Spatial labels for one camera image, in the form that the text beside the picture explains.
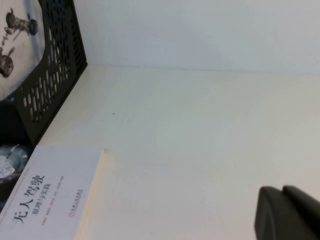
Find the black plastic book stand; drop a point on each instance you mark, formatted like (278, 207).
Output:
(72, 50)

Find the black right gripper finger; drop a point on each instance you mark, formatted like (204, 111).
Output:
(287, 217)

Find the white car suspension book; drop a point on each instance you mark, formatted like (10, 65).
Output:
(22, 47)

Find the white autonomous driving book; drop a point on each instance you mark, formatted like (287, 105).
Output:
(57, 180)

